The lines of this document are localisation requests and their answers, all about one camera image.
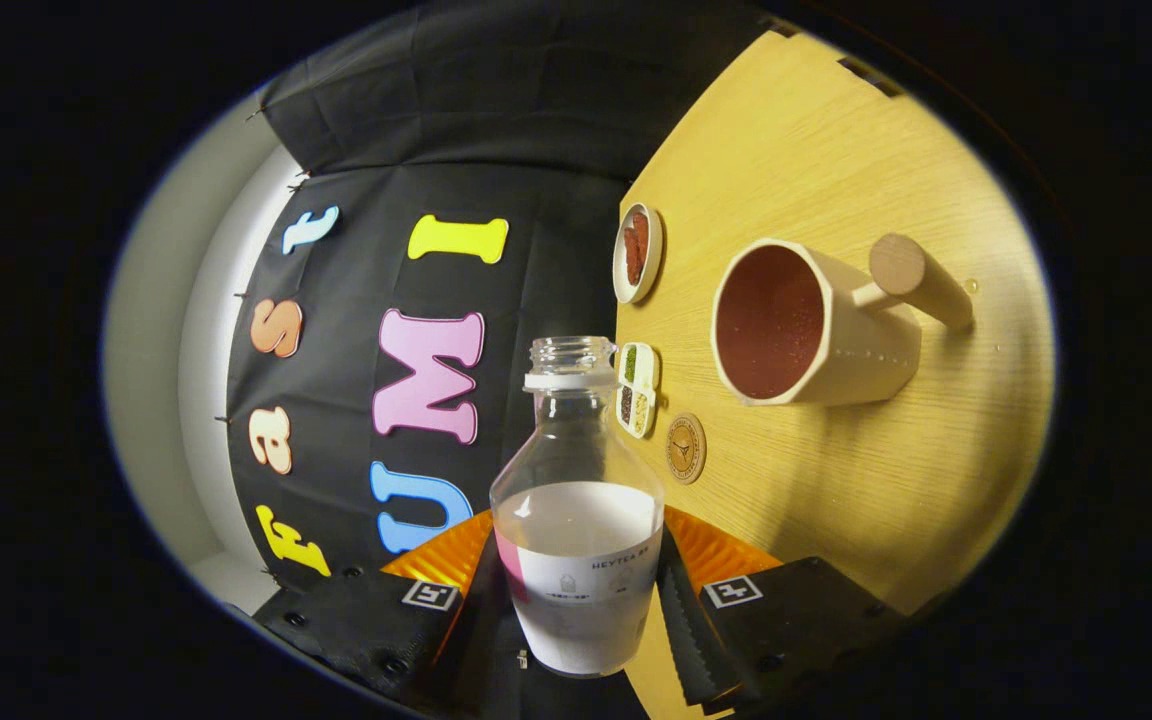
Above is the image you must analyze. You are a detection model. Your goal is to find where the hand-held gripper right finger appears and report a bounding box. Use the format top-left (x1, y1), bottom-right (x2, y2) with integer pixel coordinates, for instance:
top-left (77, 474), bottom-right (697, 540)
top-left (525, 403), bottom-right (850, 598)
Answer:
top-left (654, 506), bottom-right (909, 715)

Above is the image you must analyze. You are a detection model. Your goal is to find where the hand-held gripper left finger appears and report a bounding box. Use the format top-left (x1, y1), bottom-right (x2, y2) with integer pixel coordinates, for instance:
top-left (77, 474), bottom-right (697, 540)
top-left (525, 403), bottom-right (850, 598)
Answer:
top-left (254, 510), bottom-right (529, 717)

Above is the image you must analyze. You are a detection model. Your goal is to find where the clear plastic juice bottle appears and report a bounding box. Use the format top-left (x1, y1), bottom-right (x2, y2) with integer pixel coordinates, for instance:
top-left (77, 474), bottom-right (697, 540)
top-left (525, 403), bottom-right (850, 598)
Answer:
top-left (489, 336), bottom-right (666, 679)

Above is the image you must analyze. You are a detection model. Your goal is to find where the round brown coaster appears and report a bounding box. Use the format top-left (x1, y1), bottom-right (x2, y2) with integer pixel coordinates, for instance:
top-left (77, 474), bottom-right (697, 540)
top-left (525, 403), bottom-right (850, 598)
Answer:
top-left (665, 412), bottom-right (708, 486)

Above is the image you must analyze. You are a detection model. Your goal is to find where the beige cup with wooden handle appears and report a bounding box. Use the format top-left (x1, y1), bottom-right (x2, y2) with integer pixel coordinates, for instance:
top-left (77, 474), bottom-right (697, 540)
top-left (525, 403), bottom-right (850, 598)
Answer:
top-left (711, 233), bottom-right (977, 407)

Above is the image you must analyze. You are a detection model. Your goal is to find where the white divided seasoning tray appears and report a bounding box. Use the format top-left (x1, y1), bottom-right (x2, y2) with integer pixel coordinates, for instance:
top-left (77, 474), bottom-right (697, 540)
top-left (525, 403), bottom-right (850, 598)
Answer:
top-left (615, 342), bottom-right (659, 440)

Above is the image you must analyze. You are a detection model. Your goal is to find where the white round plate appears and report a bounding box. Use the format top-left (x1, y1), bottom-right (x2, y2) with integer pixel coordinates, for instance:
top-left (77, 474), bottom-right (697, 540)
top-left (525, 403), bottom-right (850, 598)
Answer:
top-left (612, 202), bottom-right (664, 305)

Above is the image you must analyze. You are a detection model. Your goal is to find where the wooden table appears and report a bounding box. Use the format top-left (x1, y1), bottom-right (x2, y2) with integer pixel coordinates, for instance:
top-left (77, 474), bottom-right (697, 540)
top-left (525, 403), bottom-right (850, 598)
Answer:
top-left (616, 28), bottom-right (1055, 720)

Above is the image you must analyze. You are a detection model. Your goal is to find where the black backdrop cloth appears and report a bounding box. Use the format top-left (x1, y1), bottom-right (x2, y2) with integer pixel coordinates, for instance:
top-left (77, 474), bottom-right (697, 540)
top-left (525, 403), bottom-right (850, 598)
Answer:
top-left (226, 0), bottom-right (787, 591)

